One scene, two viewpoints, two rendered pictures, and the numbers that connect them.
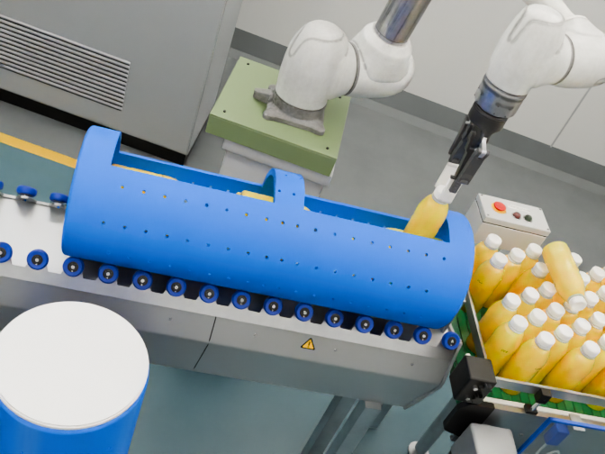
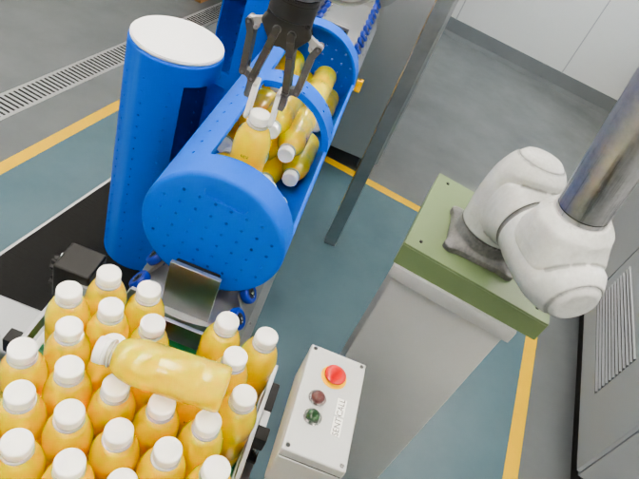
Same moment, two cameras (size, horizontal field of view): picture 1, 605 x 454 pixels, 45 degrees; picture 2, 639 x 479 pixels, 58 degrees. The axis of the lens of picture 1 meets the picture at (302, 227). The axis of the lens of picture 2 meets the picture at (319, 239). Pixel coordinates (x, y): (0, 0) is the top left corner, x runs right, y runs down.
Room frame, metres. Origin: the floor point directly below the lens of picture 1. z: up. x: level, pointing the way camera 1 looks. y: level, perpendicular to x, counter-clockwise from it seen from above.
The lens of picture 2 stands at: (1.72, -1.08, 1.85)
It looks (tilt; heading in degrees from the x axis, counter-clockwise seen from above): 40 degrees down; 103
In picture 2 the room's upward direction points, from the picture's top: 25 degrees clockwise
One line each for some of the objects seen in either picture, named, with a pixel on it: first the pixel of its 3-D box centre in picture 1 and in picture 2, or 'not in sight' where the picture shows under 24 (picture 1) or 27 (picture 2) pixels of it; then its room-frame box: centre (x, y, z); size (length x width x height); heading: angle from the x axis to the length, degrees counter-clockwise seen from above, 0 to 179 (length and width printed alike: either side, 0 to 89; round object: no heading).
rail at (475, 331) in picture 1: (471, 313); (173, 327); (1.40, -0.49, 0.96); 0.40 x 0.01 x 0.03; 16
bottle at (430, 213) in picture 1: (424, 223); (247, 159); (1.34, -0.25, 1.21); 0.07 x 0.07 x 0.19
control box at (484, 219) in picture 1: (506, 224); (318, 418); (1.71, -0.53, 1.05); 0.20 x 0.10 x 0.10; 106
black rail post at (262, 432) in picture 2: not in sight; (256, 444); (1.65, -0.56, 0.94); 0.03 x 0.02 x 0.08; 106
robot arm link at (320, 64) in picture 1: (316, 61); (519, 196); (1.82, 0.15, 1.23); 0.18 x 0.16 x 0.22; 127
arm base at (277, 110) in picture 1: (291, 101); (486, 231); (1.81, 0.17, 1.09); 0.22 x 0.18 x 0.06; 101
